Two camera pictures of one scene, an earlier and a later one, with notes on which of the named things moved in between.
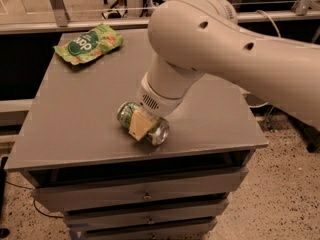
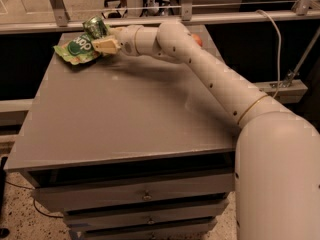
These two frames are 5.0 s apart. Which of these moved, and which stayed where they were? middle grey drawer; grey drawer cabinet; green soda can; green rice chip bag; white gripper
Moved: white gripper; green soda can
Stayed: grey drawer cabinet; green rice chip bag; middle grey drawer
